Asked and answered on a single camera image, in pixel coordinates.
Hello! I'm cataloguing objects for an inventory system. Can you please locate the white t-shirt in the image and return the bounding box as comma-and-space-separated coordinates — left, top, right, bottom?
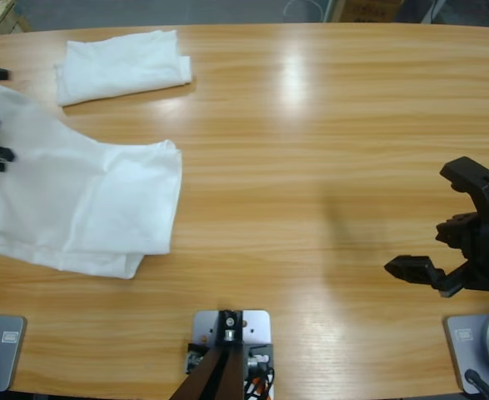
0, 85, 184, 279

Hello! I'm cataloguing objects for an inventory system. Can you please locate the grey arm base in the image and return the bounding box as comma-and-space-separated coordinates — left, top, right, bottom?
442, 308, 489, 396
0, 314, 27, 393

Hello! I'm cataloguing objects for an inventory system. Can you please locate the folded white cloth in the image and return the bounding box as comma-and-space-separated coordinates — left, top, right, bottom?
54, 28, 193, 108

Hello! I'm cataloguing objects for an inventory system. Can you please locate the orange clamp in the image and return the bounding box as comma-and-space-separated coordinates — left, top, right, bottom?
246, 368, 275, 400

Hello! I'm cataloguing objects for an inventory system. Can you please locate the cardboard box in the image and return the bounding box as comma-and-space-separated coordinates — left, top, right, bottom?
343, 0, 403, 23

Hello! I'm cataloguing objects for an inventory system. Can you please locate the black base cable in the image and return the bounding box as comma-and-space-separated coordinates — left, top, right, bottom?
464, 368, 489, 400

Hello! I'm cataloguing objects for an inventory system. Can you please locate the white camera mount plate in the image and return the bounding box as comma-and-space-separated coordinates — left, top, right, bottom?
192, 310, 275, 400

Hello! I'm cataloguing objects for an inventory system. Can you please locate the dark camera post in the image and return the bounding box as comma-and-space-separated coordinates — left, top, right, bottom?
171, 308, 249, 400

